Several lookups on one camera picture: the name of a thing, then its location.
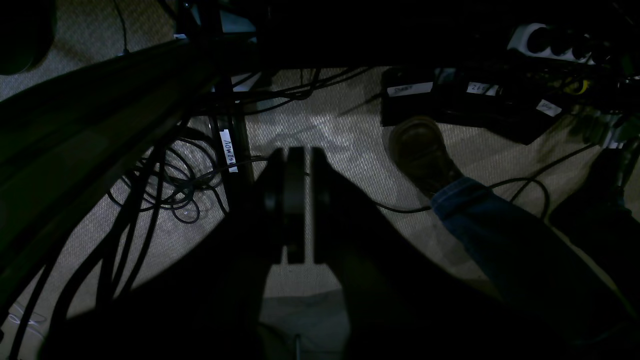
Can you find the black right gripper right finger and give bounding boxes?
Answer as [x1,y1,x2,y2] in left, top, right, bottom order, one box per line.
[311,147,501,360]

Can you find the white power strip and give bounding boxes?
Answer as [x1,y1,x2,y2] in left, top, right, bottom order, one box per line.
[506,23,613,65]

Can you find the black labelled power brick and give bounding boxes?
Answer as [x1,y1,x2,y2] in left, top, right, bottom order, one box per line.
[381,67,572,145]

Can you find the brown shoe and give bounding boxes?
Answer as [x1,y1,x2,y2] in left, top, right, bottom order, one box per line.
[388,116,464,199]

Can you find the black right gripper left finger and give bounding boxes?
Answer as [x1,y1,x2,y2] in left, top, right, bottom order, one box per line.
[191,147,306,360]

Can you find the black coiled cable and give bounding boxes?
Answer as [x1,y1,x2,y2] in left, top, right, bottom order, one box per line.
[107,125,271,225]

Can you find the blue jeans leg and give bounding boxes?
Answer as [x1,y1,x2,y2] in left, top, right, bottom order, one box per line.
[430,177,632,338]

